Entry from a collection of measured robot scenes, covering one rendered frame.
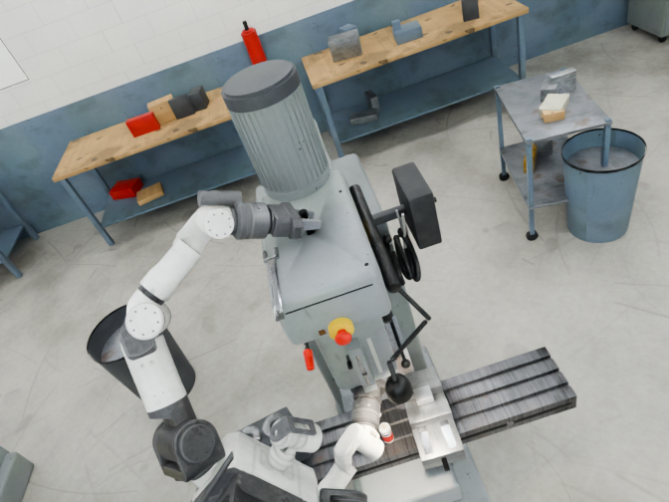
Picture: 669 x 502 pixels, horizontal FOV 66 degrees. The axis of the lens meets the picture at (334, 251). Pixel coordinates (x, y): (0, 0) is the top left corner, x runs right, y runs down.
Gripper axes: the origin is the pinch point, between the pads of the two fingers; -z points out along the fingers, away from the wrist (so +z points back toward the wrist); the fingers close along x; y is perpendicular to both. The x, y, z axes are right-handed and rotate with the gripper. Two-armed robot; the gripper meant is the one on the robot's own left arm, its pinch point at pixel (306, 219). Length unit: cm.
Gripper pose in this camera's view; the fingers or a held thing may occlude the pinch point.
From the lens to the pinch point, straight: 127.3
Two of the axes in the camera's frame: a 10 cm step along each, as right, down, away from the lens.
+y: 2.0, -8.5, -4.8
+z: -8.9, 0.4, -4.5
